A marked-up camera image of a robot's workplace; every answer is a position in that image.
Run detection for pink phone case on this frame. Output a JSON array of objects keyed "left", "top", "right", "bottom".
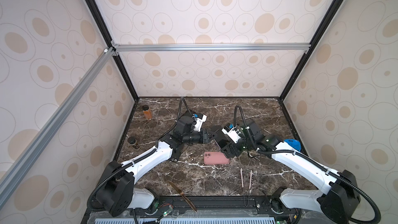
[{"left": 203, "top": 151, "right": 230, "bottom": 165}]

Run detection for purple-edged phone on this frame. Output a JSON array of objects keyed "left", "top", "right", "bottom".
[{"left": 211, "top": 125, "right": 232, "bottom": 152}]

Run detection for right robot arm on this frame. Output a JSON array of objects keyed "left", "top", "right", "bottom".
[{"left": 213, "top": 105, "right": 381, "bottom": 224}]

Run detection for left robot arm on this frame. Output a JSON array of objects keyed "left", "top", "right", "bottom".
[{"left": 87, "top": 97, "right": 212, "bottom": 217}]

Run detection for right pink chopstick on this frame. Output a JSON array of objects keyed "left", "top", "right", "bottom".
[{"left": 249, "top": 170, "right": 253, "bottom": 192}]

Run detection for orange bottle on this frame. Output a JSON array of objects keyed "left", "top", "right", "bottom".
[{"left": 142, "top": 105, "right": 152, "bottom": 119}]

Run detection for blue round lid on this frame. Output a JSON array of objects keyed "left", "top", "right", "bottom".
[{"left": 284, "top": 139, "right": 302, "bottom": 152}]

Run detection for dark jar with lid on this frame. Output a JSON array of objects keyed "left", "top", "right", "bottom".
[{"left": 127, "top": 136, "right": 140, "bottom": 149}]

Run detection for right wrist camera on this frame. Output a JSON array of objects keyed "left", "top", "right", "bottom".
[{"left": 222, "top": 124, "right": 242, "bottom": 144}]

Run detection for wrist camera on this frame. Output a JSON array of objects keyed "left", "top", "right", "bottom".
[
  {"left": 222, "top": 124, "right": 242, "bottom": 144},
  {"left": 192, "top": 114, "right": 207, "bottom": 132}
]

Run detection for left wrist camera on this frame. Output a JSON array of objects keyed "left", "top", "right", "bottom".
[{"left": 192, "top": 114, "right": 207, "bottom": 132}]

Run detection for wooden-handled knife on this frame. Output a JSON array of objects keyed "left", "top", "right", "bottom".
[{"left": 168, "top": 181, "right": 198, "bottom": 213}]

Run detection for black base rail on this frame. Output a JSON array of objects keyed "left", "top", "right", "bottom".
[{"left": 82, "top": 196, "right": 331, "bottom": 224}]

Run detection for aluminium frame bar back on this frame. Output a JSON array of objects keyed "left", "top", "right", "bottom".
[{"left": 115, "top": 43, "right": 311, "bottom": 52}]

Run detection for aluminium frame bar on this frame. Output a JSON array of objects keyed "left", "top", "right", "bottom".
[
  {"left": 1, "top": 47, "right": 116, "bottom": 208},
  {"left": 115, "top": 43, "right": 311, "bottom": 52}
]

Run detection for aluminium frame bar left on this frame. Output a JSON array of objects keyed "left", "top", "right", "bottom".
[{"left": 1, "top": 47, "right": 116, "bottom": 208}]

